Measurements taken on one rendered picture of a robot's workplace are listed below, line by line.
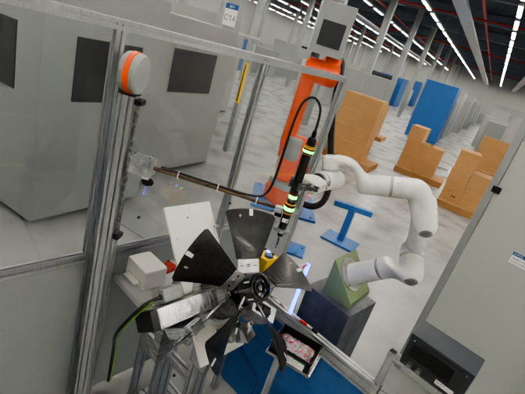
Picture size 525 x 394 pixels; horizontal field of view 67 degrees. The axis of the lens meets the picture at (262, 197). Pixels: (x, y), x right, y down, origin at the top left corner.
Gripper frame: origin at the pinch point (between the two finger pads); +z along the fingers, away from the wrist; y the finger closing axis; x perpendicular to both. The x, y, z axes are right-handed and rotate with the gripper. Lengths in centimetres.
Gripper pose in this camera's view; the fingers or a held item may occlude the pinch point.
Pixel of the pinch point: (296, 184)
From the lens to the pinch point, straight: 157.7
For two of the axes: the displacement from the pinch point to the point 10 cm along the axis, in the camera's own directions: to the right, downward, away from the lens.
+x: 2.7, -8.9, -3.6
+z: -6.5, 1.0, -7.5
